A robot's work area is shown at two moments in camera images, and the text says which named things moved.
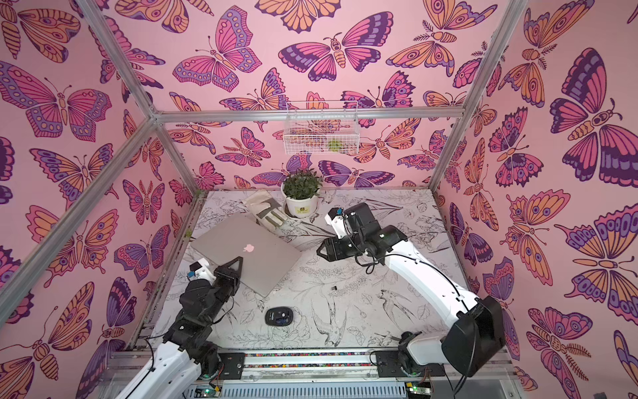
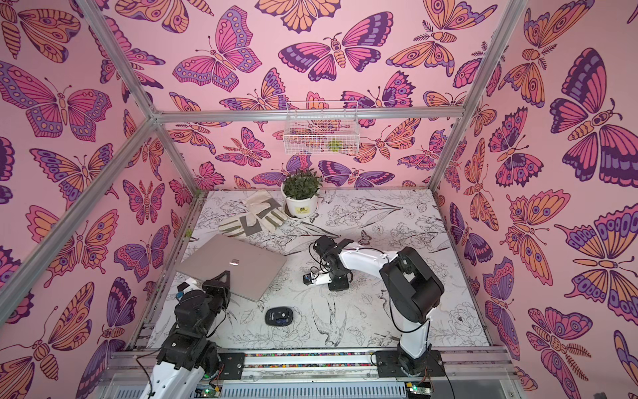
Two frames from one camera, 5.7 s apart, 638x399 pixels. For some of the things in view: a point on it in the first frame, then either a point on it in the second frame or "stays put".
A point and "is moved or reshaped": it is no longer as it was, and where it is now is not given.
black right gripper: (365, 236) → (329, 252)
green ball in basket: (335, 145) stays put
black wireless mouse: (279, 316) stays put
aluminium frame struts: (159, 116) stays put
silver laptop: (266, 254) is moved or reshaped
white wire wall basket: (321, 128) stays put
